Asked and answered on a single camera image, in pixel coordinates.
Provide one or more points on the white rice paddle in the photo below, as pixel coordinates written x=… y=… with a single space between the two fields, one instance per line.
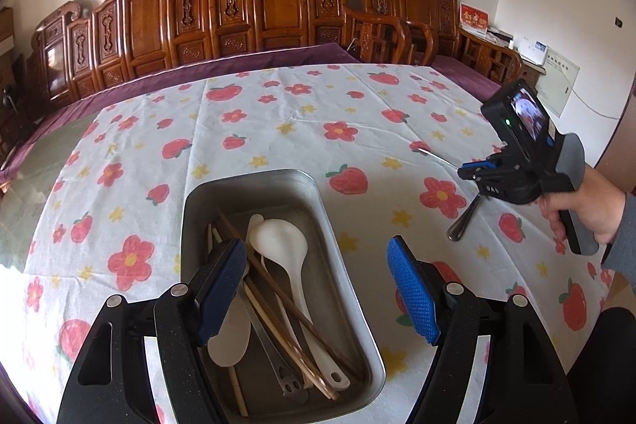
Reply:
x=228 y=342

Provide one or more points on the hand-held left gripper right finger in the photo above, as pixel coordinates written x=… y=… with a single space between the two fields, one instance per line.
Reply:
x=412 y=292

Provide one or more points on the carved wooden sofa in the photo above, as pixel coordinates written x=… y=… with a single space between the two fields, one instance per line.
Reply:
x=278 y=6

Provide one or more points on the white box device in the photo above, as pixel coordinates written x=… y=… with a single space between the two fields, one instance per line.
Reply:
x=532 y=51

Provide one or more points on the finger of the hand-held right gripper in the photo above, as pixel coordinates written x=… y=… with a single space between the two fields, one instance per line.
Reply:
x=484 y=163
x=479 y=175

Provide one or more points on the purple armchair cushion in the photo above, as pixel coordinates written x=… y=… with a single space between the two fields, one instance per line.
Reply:
x=467 y=76

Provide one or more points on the large metal serving spoon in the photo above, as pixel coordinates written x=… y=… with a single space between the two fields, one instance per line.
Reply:
x=290 y=385

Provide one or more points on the stack of papers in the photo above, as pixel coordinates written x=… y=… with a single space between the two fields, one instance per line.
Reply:
x=499 y=34

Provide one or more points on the light bamboo chopstick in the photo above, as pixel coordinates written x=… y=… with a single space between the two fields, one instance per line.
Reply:
x=240 y=391
x=298 y=354

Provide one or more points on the white plastic fork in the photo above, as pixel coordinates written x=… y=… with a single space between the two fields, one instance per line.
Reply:
x=255 y=222

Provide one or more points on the carved wooden armchair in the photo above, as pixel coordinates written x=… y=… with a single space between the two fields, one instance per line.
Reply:
x=417 y=2

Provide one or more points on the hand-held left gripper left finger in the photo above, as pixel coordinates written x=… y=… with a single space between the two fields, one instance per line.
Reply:
x=223 y=292

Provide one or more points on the metal fork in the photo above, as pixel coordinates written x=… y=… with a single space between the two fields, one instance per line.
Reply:
x=459 y=228

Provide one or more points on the person's dark clothing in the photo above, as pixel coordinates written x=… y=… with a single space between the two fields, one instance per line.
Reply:
x=606 y=369

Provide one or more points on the red desk calendar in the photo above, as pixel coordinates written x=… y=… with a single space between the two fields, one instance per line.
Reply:
x=474 y=16

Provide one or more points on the person's right forearm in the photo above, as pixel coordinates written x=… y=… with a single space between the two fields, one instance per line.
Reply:
x=621 y=235

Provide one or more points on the white plastic ladle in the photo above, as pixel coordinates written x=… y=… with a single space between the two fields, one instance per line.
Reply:
x=278 y=237

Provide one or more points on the metal rectangular tray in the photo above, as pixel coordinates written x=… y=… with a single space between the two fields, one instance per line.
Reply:
x=338 y=295

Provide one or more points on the pale wall panel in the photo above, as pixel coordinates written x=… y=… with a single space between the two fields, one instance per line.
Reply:
x=559 y=84

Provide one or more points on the strawberry flower print tablecloth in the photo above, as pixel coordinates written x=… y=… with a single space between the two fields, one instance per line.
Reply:
x=278 y=121

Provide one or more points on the person's right hand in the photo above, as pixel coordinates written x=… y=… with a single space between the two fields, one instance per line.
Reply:
x=596 y=205

